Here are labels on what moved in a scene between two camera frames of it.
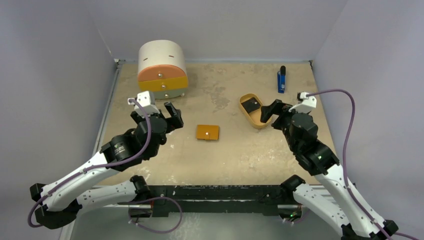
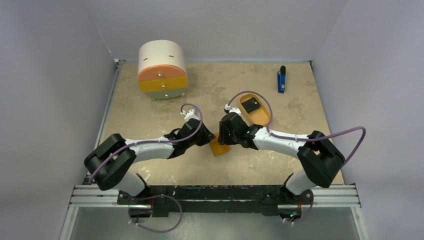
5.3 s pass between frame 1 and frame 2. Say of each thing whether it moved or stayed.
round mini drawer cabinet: stayed
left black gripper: moved
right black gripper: moved
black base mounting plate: stayed
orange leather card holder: moved
